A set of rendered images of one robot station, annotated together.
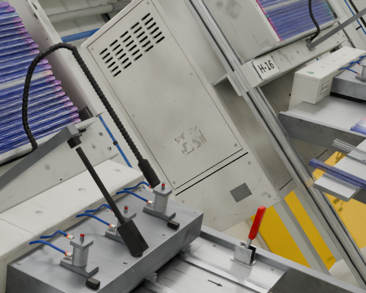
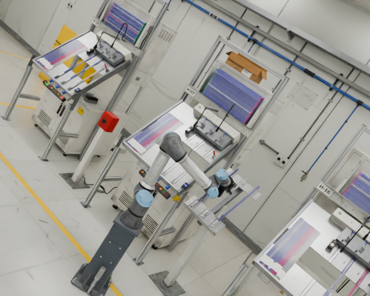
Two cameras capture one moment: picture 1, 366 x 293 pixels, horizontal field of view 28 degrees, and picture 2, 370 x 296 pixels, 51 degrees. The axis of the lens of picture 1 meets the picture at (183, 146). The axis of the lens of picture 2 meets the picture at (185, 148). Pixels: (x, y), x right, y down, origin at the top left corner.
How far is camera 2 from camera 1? 3.14 m
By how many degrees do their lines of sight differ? 83
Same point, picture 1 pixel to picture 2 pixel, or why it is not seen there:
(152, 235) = (212, 137)
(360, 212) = not seen: outside the picture
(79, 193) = (224, 126)
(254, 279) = (207, 157)
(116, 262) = (203, 130)
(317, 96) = (330, 218)
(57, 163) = (234, 123)
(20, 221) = (212, 117)
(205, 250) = (218, 151)
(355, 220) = not seen: outside the picture
